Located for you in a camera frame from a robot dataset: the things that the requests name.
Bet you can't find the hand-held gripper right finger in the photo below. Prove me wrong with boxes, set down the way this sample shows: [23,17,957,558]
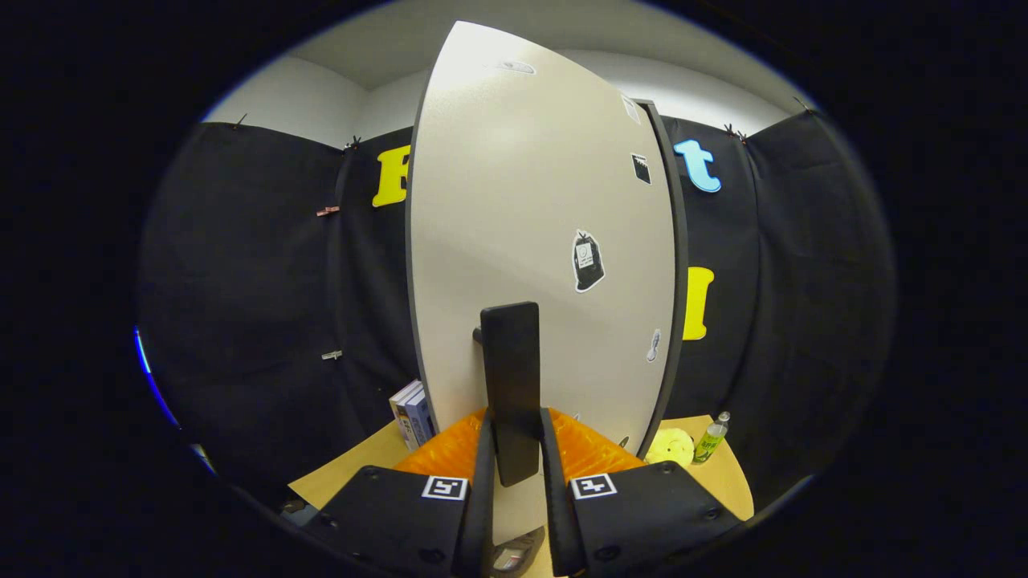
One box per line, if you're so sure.
[540,408,744,577]

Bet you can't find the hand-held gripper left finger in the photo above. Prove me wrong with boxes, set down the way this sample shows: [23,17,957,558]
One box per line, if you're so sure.
[301,408,497,578]

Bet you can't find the black door handle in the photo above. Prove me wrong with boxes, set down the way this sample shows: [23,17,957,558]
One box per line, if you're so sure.
[473,302,541,488]

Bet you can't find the grey shoe cabinet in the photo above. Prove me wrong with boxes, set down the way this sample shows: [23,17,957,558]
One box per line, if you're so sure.
[634,98,691,460]

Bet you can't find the white book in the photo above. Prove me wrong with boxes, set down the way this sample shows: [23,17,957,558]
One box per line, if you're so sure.
[389,380,424,453]

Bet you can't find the yellow plush toy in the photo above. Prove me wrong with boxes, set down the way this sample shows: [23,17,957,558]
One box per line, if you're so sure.
[645,428,696,470]

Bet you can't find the green label bottle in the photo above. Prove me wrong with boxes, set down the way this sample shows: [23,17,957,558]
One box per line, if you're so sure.
[692,411,732,466]

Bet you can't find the black backdrop cloth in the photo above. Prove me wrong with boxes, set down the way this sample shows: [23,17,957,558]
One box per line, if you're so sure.
[137,108,897,515]

